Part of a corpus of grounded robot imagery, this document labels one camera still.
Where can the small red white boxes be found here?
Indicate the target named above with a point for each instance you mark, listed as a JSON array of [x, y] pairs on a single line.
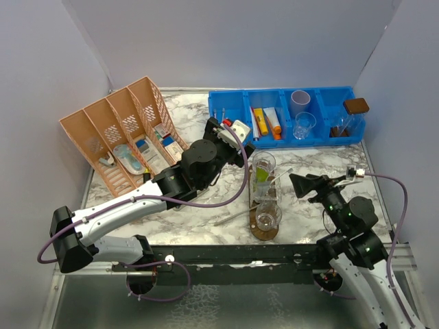
[[170, 145]]

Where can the blue bin with toothbrushes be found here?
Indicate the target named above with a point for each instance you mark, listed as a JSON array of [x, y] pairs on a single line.
[[234, 104]]

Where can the yellow toothpaste tube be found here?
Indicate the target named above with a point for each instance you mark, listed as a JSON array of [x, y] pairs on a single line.
[[259, 116]]

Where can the brown wooden tray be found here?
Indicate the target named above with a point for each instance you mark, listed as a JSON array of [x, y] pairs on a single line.
[[259, 234]]

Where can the lilac plastic cup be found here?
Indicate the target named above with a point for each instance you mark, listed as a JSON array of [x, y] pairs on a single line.
[[300, 100]]

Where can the peach desk organizer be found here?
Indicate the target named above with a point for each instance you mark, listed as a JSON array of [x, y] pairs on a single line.
[[123, 117]]

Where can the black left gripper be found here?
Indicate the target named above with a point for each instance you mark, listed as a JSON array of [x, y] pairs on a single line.
[[236, 158]]

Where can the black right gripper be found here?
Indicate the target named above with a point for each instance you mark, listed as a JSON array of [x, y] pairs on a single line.
[[321, 184]]

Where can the orange toothpaste tube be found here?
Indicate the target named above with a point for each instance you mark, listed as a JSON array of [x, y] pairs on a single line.
[[275, 136]]

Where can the white tube black cap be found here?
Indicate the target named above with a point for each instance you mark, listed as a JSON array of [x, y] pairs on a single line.
[[260, 190]]

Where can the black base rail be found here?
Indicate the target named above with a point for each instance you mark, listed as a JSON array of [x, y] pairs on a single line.
[[229, 264]]

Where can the blue white box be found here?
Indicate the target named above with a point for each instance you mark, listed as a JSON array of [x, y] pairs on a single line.
[[147, 150]]

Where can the light blue razor package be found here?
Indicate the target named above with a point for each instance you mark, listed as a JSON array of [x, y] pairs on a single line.
[[124, 154]]

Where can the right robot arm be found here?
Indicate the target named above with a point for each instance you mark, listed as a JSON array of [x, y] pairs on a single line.
[[355, 252]]

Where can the blue bin with jar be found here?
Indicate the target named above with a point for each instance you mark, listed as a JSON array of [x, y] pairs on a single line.
[[330, 107]]

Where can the clear jar brown lid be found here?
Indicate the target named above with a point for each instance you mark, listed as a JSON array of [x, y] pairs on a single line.
[[351, 114]]

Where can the blue bin with toothpastes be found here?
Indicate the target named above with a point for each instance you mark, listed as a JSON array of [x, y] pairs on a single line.
[[265, 98]]

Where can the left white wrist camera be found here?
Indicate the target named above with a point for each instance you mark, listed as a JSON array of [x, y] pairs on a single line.
[[241, 131]]

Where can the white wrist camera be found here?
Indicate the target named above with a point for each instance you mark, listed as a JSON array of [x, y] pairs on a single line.
[[241, 131], [353, 175]]

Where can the clear front cup on tray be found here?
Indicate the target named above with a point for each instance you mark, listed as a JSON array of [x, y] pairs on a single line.
[[268, 216]]

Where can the clear cup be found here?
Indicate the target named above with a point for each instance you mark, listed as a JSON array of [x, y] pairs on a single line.
[[304, 123], [268, 216], [263, 159]]

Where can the white toothbrush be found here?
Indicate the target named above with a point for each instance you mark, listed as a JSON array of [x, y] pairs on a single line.
[[289, 171]]

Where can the white tube orange cap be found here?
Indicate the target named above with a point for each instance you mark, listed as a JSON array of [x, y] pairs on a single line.
[[272, 116]]

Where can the small white clip tool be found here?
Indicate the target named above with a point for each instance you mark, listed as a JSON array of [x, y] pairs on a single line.
[[107, 160]]

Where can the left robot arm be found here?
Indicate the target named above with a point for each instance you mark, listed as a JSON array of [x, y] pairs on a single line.
[[82, 237]]

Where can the lime green toothpaste tube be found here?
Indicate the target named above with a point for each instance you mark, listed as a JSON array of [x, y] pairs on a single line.
[[261, 174]]

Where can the clear textured glass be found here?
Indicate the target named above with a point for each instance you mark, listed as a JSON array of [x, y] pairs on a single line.
[[274, 194]]

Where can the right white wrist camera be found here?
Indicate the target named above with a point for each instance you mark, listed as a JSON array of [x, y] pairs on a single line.
[[353, 175]]

